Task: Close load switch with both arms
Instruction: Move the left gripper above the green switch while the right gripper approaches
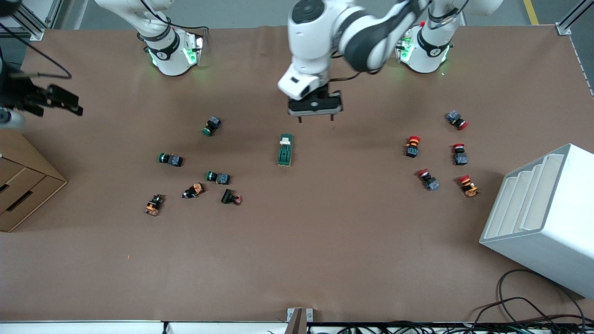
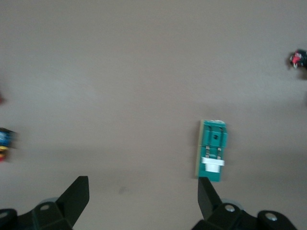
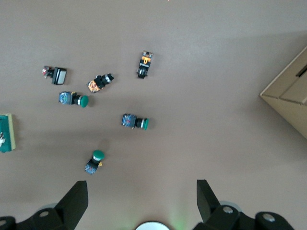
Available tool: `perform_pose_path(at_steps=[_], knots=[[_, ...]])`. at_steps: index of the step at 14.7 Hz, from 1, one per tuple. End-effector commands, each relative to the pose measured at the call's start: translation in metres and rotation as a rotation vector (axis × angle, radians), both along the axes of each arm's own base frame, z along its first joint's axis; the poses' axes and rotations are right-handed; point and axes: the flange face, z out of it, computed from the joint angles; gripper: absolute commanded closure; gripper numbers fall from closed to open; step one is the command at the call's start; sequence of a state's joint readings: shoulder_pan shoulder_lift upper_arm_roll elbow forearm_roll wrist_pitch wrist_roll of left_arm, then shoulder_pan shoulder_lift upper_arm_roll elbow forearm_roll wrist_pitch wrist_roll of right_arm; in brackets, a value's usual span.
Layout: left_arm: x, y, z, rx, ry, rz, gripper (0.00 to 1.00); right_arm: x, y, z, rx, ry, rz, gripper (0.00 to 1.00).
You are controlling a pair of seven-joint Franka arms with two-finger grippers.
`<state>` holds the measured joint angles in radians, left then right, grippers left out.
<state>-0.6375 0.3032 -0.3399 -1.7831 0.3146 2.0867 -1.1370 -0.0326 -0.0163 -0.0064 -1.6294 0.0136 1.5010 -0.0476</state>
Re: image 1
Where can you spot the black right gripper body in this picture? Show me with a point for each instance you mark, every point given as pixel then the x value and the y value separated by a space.
pixel 21 95

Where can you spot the green load switch white lever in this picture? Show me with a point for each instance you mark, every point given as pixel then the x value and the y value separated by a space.
pixel 285 155

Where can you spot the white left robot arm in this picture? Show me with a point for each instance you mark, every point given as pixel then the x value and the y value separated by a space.
pixel 320 37

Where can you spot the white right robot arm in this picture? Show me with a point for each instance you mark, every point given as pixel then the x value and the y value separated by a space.
pixel 171 55

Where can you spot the brown cardboard box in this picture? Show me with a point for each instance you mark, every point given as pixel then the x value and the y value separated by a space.
pixel 23 185

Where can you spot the red mushroom button black block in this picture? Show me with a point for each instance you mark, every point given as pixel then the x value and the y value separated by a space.
pixel 412 146

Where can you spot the green push button blue block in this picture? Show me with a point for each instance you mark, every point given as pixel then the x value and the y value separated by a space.
pixel 211 126
pixel 218 177
pixel 170 159

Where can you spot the red mushroom button grey block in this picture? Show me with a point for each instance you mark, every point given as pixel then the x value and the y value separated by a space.
pixel 460 154
pixel 428 180
pixel 457 119

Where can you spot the black button orange block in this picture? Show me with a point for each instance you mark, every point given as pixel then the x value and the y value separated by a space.
pixel 194 190
pixel 154 204

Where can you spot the red mushroom button orange block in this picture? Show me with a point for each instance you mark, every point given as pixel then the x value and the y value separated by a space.
pixel 468 185

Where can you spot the white stepped rack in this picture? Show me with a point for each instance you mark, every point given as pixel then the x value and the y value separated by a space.
pixel 543 218

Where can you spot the black selector switch red block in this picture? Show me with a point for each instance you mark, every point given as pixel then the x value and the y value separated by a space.
pixel 231 198

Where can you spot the aluminium table bracket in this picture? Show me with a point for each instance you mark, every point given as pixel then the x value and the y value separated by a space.
pixel 299 320

